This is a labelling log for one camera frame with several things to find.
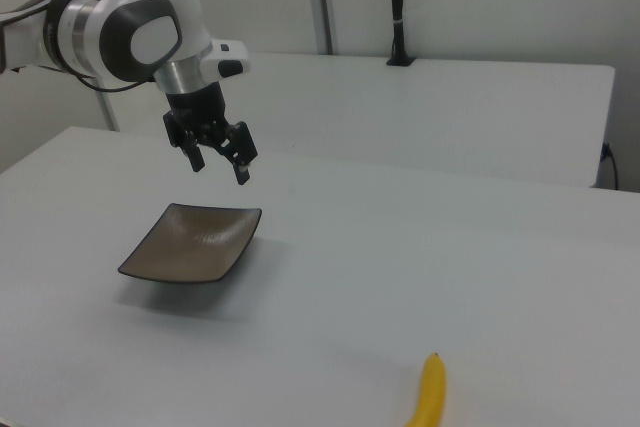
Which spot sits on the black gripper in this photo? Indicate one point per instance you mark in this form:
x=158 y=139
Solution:
x=197 y=107

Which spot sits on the yellow banana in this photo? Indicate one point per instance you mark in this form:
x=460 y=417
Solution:
x=432 y=392

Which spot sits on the square brown ceramic plate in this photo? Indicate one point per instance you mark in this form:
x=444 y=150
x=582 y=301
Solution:
x=192 y=244

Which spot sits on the black camera pole with base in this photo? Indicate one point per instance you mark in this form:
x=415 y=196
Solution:
x=398 y=7

